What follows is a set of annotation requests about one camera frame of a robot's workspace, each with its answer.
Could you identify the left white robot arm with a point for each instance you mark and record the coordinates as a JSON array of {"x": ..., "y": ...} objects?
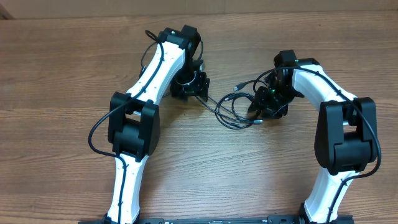
[{"x": 134, "y": 119}]

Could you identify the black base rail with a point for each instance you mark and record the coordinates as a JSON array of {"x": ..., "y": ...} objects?
[{"x": 271, "y": 219}]

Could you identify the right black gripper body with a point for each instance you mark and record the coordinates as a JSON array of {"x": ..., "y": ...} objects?
[{"x": 275, "y": 101}]

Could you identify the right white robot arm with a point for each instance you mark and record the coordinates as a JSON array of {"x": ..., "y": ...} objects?
[{"x": 346, "y": 134}]

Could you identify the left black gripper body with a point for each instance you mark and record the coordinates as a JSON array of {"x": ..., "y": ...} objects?
[{"x": 190, "y": 82}]

